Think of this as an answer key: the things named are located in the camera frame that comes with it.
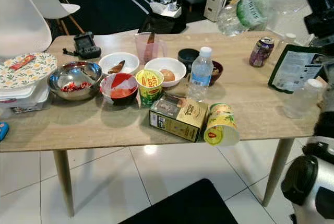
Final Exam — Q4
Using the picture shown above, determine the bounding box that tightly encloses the small clear bottle white cap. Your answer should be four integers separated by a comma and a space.
283, 79, 324, 119
281, 33, 298, 47

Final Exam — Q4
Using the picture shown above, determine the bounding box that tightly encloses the dark green pouch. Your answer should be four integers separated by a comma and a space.
268, 44, 325, 94

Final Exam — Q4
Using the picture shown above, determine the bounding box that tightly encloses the purple soda can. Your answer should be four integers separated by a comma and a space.
249, 37, 275, 68

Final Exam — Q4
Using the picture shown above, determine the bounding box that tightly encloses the dark brown bowl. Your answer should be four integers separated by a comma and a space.
204, 61, 224, 86

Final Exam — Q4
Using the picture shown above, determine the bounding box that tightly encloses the blue label water bottle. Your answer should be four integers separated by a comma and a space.
188, 46, 214, 102

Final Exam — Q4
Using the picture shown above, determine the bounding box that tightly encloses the dark green cup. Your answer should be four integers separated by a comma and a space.
178, 48, 200, 73

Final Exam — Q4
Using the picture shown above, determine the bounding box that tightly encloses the yellow green noodle cup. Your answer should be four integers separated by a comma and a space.
136, 69, 165, 108
204, 103, 240, 147

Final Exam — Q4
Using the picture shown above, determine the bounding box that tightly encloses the white ceramic bowl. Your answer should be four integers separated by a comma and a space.
99, 52, 140, 76
144, 57, 187, 88

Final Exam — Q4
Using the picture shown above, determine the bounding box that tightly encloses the round brown bun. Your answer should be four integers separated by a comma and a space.
160, 69, 176, 82

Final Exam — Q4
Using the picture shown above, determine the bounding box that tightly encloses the black storage bin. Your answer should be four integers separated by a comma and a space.
138, 0, 187, 34

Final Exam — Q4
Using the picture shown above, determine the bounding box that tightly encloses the yellow green carton box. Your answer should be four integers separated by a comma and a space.
149, 94, 210, 143

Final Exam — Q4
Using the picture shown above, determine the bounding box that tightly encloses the pink measuring cup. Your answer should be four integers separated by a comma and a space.
134, 32, 168, 65

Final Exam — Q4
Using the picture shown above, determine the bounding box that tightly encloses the red white black bowl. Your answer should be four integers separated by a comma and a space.
100, 73, 139, 106

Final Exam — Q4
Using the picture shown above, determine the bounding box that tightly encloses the black floor mat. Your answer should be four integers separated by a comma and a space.
119, 179, 238, 224

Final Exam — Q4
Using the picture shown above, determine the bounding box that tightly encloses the black electronic device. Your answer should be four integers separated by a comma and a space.
73, 32, 102, 60

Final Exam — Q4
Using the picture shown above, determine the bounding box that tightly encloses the light wooden table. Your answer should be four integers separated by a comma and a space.
0, 32, 325, 218

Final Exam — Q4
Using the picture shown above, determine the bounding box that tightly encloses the shiny steel bowl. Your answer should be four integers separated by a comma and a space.
47, 61, 103, 101

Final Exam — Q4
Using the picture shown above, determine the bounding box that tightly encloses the red candy pile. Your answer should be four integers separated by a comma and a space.
61, 81, 92, 93

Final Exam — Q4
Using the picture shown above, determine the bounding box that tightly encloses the white plastic chair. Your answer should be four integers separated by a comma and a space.
19, 0, 82, 32
0, 0, 52, 61

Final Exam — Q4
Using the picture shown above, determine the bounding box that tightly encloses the floral round plate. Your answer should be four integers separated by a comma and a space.
0, 52, 57, 90

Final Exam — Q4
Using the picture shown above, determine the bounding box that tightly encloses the red snack packet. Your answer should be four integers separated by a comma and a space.
10, 54, 36, 71

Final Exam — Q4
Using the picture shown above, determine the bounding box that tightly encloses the white plastic container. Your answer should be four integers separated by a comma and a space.
0, 80, 51, 119

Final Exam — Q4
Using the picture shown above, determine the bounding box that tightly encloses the blue digital timer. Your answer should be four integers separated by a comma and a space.
0, 122, 9, 142

